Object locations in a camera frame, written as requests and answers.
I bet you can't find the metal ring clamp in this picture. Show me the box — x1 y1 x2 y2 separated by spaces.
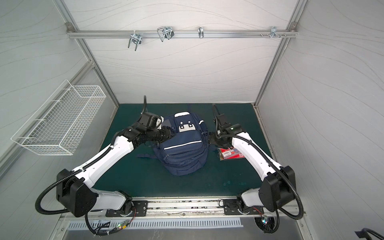
198 27 204 39

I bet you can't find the navy blue student backpack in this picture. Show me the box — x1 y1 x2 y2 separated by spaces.
137 112 209 176

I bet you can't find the white slotted cable duct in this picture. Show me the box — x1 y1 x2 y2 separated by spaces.
67 218 244 231

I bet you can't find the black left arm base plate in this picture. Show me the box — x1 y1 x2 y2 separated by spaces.
105 201 149 218

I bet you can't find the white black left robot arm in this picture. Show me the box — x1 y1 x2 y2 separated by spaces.
56 113 176 217

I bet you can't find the metal u-bolt clamp left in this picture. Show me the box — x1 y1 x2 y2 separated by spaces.
128 31 142 51

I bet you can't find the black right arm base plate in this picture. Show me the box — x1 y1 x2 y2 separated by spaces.
219 199 264 216

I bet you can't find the white wire basket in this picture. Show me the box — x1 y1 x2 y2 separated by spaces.
11 80 106 156

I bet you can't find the metal u-bolt clamp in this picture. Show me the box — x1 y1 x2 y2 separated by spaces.
128 31 142 51
157 26 175 42

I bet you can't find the aluminium crossbar rail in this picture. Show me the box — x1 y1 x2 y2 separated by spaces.
67 29 299 40

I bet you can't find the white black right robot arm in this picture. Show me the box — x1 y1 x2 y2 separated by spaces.
210 114 298 212

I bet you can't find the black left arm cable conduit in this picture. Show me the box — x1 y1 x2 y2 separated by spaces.
34 145 115 216

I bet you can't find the metal u-bolt clamp middle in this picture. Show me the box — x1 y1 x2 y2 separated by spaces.
157 26 175 42

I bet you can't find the black cable bottom right corner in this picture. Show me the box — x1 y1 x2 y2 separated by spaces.
354 227 384 240

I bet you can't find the metal bracket clamp right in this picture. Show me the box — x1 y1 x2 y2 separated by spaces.
260 27 286 39

